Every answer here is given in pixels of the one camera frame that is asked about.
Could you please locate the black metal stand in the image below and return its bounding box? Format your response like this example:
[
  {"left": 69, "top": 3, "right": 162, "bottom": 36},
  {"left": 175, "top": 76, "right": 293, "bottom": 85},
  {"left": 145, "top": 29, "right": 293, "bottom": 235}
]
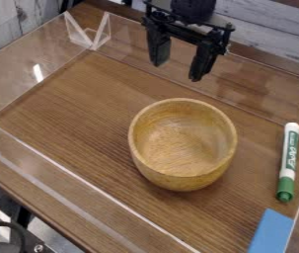
[{"left": 0, "top": 208, "right": 54, "bottom": 253}]

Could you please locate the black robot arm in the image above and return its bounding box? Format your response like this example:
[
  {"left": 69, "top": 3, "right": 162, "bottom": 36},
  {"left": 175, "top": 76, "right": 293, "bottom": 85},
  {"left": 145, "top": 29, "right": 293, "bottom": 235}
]
[{"left": 142, "top": 0, "right": 237, "bottom": 82}]

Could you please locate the black cable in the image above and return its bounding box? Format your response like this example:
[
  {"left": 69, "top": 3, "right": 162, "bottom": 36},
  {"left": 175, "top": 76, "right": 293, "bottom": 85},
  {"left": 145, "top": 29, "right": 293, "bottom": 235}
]
[{"left": 0, "top": 220, "right": 28, "bottom": 253}]

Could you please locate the clear acrylic tray wall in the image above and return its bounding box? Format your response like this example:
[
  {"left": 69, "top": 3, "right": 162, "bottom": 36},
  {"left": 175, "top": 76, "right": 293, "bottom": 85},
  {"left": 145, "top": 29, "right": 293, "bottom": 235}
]
[{"left": 0, "top": 7, "right": 299, "bottom": 253}]

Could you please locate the wooden brown bowl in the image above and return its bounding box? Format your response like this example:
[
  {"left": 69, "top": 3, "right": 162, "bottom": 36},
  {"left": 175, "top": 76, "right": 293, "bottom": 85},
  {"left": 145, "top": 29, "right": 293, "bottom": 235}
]
[{"left": 129, "top": 98, "right": 238, "bottom": 192}]

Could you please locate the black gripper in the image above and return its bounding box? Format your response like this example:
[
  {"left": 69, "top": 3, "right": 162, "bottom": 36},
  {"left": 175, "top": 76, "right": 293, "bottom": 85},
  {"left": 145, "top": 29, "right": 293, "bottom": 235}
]
[{"left": 143, "top": 0, "right": 236, "bottom": 82}]

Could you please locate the green white dry-erase marker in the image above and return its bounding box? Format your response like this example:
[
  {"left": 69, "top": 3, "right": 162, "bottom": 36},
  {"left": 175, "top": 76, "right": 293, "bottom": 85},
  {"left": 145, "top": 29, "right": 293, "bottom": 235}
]
[{"left": 276, "top": 123, "right": 299, "bottom": 203}]

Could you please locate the blue block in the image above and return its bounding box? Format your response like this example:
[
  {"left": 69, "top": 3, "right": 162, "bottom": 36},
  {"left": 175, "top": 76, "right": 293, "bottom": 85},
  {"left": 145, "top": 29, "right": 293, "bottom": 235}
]
[{"left": 249, "top": 209, "right": 294, "bottom": 253}]

